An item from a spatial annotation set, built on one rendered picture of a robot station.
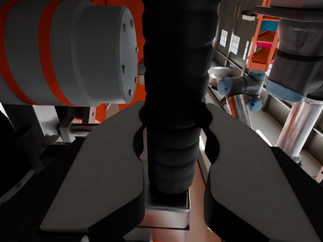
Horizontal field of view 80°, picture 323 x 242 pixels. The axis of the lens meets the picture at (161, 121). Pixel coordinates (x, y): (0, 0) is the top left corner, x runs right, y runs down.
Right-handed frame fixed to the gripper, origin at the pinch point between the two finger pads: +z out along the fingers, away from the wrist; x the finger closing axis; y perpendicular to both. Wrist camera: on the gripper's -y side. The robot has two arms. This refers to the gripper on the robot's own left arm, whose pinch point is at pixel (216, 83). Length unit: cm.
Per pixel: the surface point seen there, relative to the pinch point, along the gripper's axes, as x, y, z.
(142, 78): 63, 22, -57
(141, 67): 63, 25, -57
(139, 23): 59, 31, -34
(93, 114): 74, 9, -50
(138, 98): 58, 6, -34
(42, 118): 82, 18, -67
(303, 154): -775, -426, 303
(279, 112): -867, -357, 553
